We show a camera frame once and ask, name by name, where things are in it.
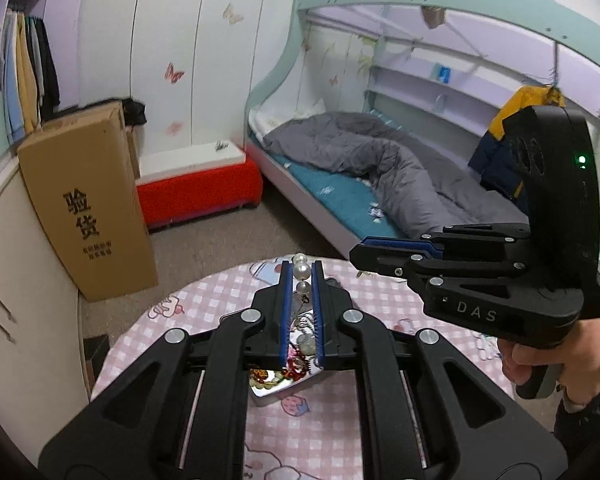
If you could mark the person's right forearm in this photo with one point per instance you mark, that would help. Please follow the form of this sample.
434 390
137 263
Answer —
585 425

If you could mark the small metal clip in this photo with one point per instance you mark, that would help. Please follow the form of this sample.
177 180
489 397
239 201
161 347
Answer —
222 146

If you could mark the beige butterfly wall sticker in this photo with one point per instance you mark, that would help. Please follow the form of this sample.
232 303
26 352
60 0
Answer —
232 13

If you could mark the cream low cabinet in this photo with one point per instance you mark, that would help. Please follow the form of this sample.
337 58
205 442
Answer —
25 260

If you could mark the black hanging garment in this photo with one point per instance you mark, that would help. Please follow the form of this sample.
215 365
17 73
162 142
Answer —
47 75

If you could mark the pale pink butterfly sticker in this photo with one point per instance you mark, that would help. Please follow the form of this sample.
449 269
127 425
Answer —
174 128

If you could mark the yellow hanging garment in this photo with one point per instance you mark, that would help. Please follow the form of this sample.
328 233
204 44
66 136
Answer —
27 85

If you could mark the tall brown cardboard box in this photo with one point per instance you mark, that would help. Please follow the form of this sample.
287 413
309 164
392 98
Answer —
85 185

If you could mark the grey metal tin box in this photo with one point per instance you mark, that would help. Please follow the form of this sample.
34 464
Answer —
265 396

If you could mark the pink butterfly wall sticker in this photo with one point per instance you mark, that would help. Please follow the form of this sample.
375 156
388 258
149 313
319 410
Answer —
174 73

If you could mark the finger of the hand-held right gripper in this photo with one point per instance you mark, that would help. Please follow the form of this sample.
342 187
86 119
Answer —
475 234
395 262

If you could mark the red covered bench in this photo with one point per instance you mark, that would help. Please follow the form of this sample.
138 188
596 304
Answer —
195 195

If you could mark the grey duvet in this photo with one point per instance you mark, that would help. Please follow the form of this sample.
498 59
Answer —
390 170

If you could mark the white pillow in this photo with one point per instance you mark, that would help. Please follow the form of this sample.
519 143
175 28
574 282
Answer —
270 119

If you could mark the beige hanging pouch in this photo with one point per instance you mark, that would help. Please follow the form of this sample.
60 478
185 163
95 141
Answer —
432 16

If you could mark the teal bed sheet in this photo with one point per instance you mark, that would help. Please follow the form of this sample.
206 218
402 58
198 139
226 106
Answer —
330 190

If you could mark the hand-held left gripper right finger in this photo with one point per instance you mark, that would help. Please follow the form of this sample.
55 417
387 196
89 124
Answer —
319 320

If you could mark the small blue box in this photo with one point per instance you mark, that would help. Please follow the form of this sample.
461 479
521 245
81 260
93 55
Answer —
441 73

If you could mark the white board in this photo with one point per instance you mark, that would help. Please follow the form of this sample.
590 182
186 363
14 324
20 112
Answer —
190 160

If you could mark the black garment behind box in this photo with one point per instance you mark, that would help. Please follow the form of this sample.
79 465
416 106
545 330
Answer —
135 112

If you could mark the yellow and navy jacket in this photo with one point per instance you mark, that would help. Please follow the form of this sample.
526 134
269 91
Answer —
497 160

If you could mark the lilac bed wall shelf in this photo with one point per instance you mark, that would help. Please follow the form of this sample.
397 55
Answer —
430 95

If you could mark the person's right hand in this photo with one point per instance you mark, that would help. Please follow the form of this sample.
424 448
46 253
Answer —
590 360

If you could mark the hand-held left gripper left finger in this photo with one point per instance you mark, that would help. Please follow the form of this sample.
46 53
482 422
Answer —
286 310

